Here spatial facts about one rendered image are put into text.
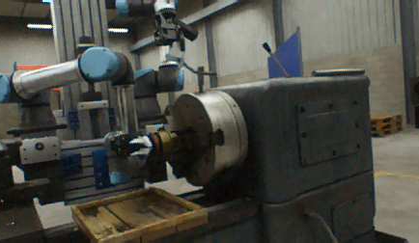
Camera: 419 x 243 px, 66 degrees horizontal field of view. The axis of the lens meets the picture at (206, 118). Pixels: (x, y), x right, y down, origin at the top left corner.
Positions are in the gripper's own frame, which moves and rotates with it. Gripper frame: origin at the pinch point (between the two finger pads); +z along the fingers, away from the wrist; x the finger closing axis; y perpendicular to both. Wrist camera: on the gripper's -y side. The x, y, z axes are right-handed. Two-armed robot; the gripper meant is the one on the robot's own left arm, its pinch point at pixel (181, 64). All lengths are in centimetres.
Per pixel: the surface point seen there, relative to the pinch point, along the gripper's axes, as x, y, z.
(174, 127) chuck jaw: 2.4, 9.6, 23.5
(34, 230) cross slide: 18, 53, 45
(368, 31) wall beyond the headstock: -436, -965, -307
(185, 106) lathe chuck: 4.7, 5.0, 17.3
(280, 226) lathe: 14, -14, 61
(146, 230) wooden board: 14, 29, 51
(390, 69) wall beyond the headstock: -411, -967, -162
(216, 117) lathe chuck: 17.4, 2.6, 24.9
